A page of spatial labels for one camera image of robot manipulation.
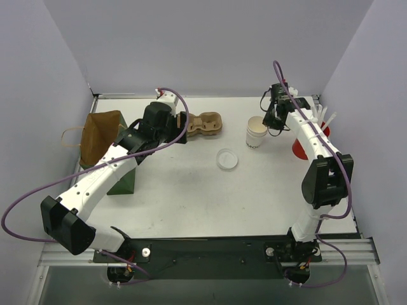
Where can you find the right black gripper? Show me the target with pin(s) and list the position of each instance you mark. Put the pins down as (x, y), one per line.
(275, 117)

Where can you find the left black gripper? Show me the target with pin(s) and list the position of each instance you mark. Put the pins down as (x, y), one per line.
(183, 127)

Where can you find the white paper coffee cup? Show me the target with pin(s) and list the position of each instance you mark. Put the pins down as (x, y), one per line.
(255, 126)

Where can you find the clear plastic cup lid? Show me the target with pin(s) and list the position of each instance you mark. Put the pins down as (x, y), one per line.
(226, 159)

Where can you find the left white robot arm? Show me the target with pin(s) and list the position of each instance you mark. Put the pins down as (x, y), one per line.
(65, 217)

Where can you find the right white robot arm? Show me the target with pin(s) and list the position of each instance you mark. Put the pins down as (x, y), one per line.
(327, 179)

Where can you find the white wrapped straw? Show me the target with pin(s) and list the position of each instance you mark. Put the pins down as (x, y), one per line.
(319, 112)
(332, 117)

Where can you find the red straw holder cup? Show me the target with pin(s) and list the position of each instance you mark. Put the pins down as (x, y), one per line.
(298, 150)

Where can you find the brown cardboard cup carrier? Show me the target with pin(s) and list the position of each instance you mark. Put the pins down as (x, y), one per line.
(206, 123)

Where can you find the green paper bag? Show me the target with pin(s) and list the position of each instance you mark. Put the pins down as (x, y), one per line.
(97, 134)

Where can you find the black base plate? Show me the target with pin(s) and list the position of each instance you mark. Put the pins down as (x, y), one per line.
(218, 258)

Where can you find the aluminium rail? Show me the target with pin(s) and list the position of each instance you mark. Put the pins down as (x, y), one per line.
(357, 252)

